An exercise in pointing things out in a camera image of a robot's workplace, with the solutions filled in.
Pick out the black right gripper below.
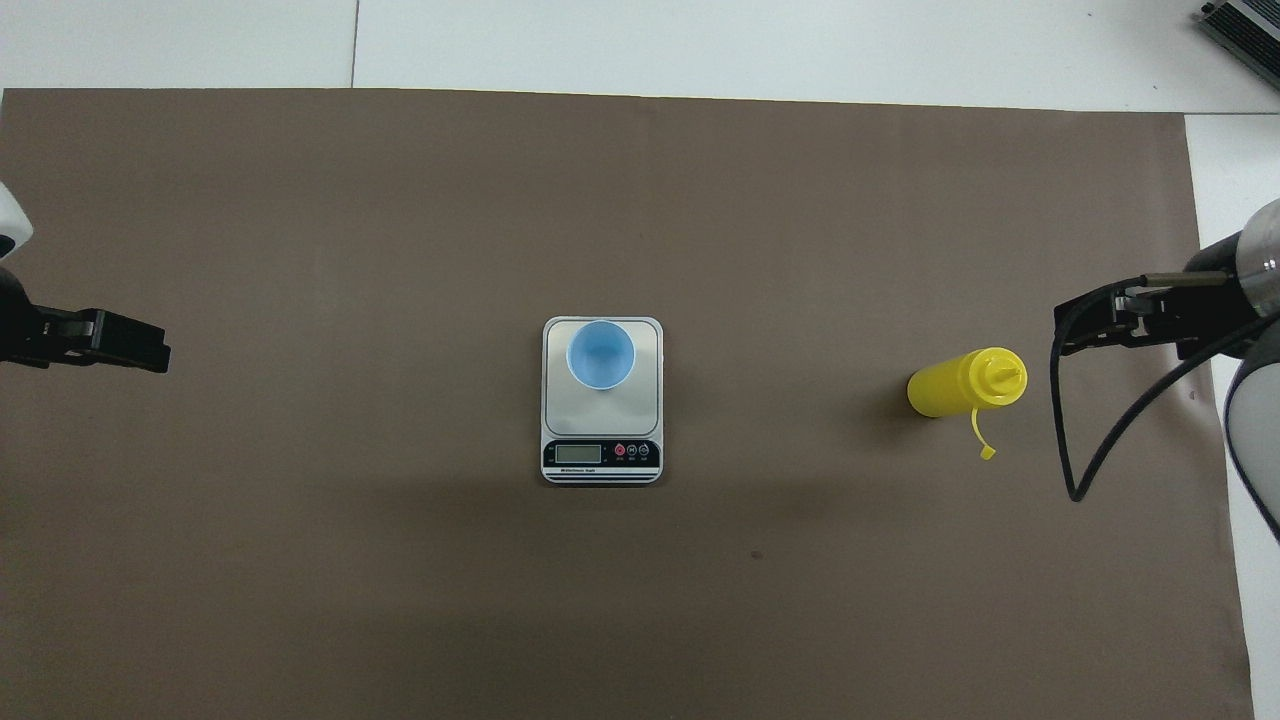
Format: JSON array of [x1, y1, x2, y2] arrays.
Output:
[[1056, 232, 1256, 361]]

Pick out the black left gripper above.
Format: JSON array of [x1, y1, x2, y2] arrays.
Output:
[[0, 265, 171, 374]]

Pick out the yellow squeeze bottle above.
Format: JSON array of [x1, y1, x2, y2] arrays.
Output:
[[906, 347, 1028, 461]]

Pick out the light blue plastic cup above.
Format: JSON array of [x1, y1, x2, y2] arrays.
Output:
[[566, 319, 637, 392]]

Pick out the silver digital kitchen scale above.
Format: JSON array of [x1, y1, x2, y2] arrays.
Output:
[[541, 316, 664, 485]]

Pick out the grey metal device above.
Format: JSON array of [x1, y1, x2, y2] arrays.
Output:
[[1200, 0, 1280, 93]]

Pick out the brown table mat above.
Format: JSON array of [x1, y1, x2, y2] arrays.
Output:
[[0, 88, 1256, 720]]

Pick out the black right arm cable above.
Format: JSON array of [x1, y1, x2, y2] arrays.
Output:
[[1049, 270, 1280, 503]]

